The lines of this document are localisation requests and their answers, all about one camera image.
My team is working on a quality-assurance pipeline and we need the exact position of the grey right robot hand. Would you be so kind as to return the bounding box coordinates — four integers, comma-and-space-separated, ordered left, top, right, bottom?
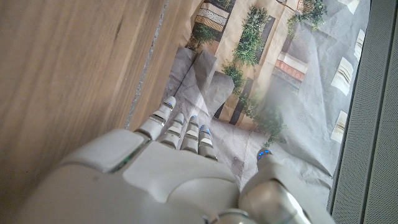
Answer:
15, 95, 336, 224

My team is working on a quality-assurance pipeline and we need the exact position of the printed fabric backdrop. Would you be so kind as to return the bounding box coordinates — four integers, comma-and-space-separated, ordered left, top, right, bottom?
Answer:
161, 0, 371, 206

